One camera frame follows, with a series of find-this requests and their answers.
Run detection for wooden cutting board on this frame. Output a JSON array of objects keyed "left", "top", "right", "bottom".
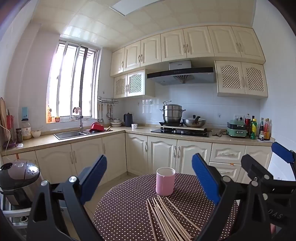
[{"left": 0, "top": 97, "right": 10, "bottom": 142}]

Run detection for wall utensil rack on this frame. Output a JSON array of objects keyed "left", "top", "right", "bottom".
[{"left": 97, "top": 97, "right": 119, "bottom": 105}]

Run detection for round table polka dot cloth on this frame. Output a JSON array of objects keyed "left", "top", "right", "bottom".
[{"left": 93, "top": 173, "right": 239, "bottom": 241}]

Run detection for narrow lattice door cabinet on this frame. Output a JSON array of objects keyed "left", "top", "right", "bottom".
[{"left": 113, "top": 69, "right": 156, "bottom": 99}]

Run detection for pink cup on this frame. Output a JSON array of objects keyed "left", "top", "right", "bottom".
[{"left": 156, "top": 167, "right": 176, "bottom": 196}]

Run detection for green electric cooker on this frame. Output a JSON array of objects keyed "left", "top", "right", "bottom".
[{"left": 226, "top": 119, "right": 248, "bottom": 138}]

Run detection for bunch of wooden chopsticks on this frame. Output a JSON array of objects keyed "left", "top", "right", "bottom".
[{"left": 146, "top": 194, "right": 202, "bottom": 241}]

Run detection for ceiling light panel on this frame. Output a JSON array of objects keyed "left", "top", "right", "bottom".
[{"left": 110, "top": 0, "right": 153, "bottom": 17}]

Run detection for white metal rack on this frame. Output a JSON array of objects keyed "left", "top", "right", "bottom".
[{"left": 0, "top": 192, "right": 31, "bottom": 230}]

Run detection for steel wok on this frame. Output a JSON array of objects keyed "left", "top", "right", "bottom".
[{"left": 183, "top": 115, "right": 207, "bottom": 128}]

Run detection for black kettle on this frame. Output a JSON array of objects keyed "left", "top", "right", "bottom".
[{"left": 123, "top": 113, "right": 134, "bottom": 127}]

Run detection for range hood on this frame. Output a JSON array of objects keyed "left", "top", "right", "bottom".
[{"left": 147, "top": 60, "right": 217, "bottom": 86}]

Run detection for dark sauce bottle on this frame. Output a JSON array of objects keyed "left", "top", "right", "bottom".
[{"left": 259, "top": 117, "right": 265, "bottom": 141}]

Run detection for steel sink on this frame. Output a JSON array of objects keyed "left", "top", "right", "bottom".
[{"left": 53, "top": 130, "right": 114, "bottom": 140}]

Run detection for glass jar white lid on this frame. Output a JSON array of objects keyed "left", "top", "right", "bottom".
[{"left": 21, "top": 118, "right": 32, "bottom": 140}]

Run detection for kitchen window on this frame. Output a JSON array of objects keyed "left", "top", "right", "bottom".
[{"left": 46, "top": 39, "right": 100, "bottom": 124}]

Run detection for steel steamer pot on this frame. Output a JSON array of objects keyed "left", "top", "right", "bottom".
[{"left": 159, "top": 101, "right": 186, "bottom": 124}]

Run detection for wide lattice door cabinet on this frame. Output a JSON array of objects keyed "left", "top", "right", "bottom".
[{"left": 214, "top": 60, "right": 269, "bottom": 99}]

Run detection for black gas stove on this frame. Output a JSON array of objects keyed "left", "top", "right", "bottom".
[{"left": 150, "top": 126, "right": 212, "bottom": 138}]

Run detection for steel faucet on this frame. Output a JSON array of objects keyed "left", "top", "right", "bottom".
[{"left": 73, "top": 107, "right": 84, "bottom": 134}]

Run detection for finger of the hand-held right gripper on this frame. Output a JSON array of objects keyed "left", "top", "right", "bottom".
[
  {"left": 241, "top": 153, "right": 275, "bottom": 186},
  {"left": 271, "top": 141, "right": 296, "bottom": 168}
]

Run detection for red pot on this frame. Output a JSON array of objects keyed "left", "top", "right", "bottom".
[{"left": 89, "top": 122, "right": 105, "bottom": 134}]

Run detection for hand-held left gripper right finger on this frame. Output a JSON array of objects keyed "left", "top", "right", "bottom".
[{"left": 191, "top": 153, "right": 272, "bottom": 241}]

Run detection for cream upper cabinets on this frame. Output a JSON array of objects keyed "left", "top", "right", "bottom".
[{"left": 110, "top": 25, "right": 266, "bottom": 78}]

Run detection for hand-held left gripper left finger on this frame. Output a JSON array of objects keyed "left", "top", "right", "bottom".
[{"left": 26, "top": 154, "right": 108, "bottom": 241}]

